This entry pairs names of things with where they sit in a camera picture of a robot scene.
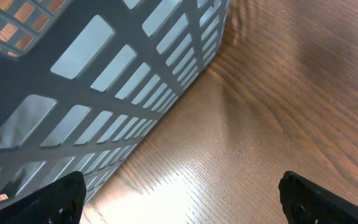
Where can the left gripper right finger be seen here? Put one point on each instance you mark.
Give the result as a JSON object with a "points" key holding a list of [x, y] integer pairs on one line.
{"points": [[303, 201]]}

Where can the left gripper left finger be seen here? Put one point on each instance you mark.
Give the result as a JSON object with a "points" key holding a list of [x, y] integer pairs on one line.
{"points": [[60, 202]]}

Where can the grey plastic mesh basket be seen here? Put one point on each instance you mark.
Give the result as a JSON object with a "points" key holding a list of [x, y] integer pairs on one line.
{"points": [[83, 82]]}

